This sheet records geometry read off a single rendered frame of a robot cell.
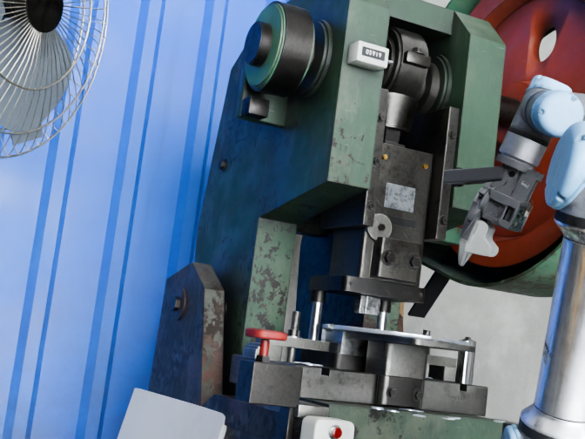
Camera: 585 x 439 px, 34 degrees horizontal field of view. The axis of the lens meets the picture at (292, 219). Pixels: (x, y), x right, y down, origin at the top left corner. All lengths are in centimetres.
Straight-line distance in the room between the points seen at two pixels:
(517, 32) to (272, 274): 84
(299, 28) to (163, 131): 122
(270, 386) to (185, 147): 154
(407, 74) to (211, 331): 70
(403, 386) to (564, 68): 82
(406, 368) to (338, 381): 14
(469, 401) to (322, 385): 34
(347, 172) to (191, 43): 137
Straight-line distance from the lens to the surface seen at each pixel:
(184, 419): 213
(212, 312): 216
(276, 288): 214
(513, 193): 176
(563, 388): 133
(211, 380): 212
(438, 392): 198
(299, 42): 193
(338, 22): 198
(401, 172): 201
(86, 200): 299
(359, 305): 203
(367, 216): 192
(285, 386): 168
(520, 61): 240
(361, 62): 190
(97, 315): 297
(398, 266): 196
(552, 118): 163
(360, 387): 188
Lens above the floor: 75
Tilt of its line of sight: 7 degrees up
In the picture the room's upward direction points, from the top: 7 degrees clockwise
